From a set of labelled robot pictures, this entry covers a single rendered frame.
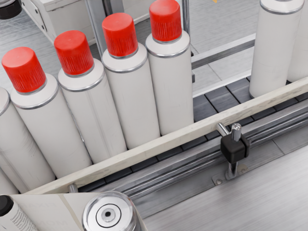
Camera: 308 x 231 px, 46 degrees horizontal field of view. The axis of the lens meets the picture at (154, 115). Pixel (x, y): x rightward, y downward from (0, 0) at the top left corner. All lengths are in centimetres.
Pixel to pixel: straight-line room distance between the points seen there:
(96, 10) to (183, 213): 29
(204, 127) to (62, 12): 38
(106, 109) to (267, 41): 22
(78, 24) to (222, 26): 30
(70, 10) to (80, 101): 37
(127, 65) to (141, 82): 3
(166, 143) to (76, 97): 15
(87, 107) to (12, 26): 56
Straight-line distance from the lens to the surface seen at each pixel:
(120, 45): 38
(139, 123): 46
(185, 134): 48
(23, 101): 39
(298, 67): 58
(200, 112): 55
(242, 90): 59
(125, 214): 26
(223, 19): 82
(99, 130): 43
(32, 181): 48
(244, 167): 55
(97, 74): 39
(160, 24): 39
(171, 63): 41
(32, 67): 37
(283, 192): 49
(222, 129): 49
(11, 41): 89
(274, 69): 52
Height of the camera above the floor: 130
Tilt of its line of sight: 48 degrees down
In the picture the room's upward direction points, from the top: 9 degrees counter-clockwise
